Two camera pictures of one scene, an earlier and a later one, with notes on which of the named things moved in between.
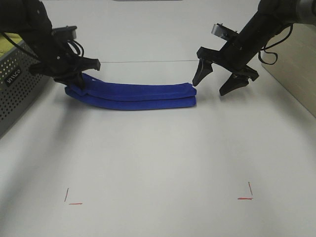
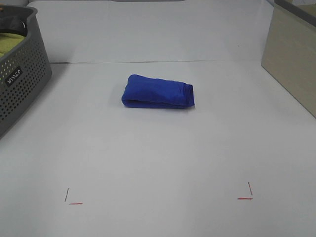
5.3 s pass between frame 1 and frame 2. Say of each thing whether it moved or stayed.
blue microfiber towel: moved
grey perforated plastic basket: stayed
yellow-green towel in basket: stayed
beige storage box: stayed
